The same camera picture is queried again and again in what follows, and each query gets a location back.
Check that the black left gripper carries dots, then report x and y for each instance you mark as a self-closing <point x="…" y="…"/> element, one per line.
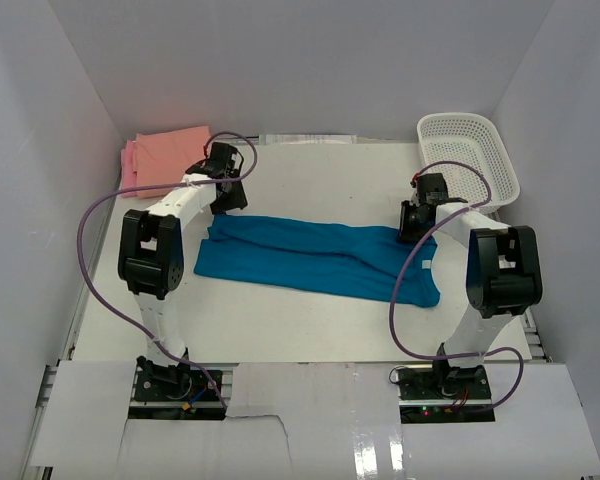
<point x="238" y="200"/>

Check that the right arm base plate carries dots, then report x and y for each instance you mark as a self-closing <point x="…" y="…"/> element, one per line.
<point x="430" y="396"/>

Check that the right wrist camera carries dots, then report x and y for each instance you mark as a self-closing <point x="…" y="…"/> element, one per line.
<point x="420" y="184"/>

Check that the folded pink t shirt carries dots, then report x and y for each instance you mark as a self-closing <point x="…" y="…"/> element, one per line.
<point x="128" y="169"/>

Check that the white paper sheet at back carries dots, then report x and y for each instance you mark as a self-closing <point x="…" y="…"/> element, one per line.
<point x="306" y="139"/>

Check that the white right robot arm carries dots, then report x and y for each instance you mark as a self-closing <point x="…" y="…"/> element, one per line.
<point x="503" y="276"/>

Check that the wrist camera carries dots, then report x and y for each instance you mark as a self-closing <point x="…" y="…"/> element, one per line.
<point x="234" y="163"/>
<point x="420" y="184"/>

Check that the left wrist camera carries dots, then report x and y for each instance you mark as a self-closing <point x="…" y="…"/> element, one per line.
<point x="234" y="163"/>

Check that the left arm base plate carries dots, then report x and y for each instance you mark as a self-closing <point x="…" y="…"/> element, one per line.
<point x="173" y="393"/>

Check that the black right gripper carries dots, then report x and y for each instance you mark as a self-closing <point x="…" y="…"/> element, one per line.
<point x="406" y="234"/>

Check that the white perforated plastic basket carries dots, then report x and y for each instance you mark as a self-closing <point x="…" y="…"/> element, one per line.
<point x="468" y="150"/>

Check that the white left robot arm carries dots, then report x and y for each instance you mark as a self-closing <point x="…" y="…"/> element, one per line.
<point x="151" y="254"/>

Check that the blue t shirt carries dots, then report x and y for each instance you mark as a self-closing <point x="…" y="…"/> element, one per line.
<point x="352" y="261"/>

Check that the folded salmon t shirt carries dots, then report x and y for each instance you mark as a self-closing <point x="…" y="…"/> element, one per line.
<point x="163" y="158"/>

